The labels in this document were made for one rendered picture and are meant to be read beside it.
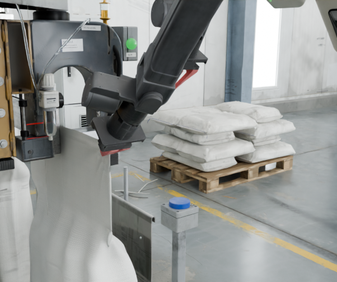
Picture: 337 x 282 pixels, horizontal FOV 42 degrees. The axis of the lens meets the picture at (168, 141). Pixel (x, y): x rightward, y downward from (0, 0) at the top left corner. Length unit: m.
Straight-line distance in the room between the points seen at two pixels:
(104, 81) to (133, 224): 0.84
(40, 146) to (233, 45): 6.08
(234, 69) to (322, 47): 2.39
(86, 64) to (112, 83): 0.35
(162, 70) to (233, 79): 6.34
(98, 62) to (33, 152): 0.28
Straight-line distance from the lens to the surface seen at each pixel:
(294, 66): 8.29
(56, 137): 1.15
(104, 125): 0.89
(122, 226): 1.62
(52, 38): 1.10
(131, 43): 1.18
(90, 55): 1.14
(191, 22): 0.65
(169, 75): 0.72
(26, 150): 1.10
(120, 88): 0.79
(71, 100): 4.93
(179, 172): 4.03
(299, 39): 8.35
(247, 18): 6.79
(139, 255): 1.57
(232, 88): 7.08
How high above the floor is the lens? 1.30
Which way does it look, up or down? 13 degrees down
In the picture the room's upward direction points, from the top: 1 degrees clockwise
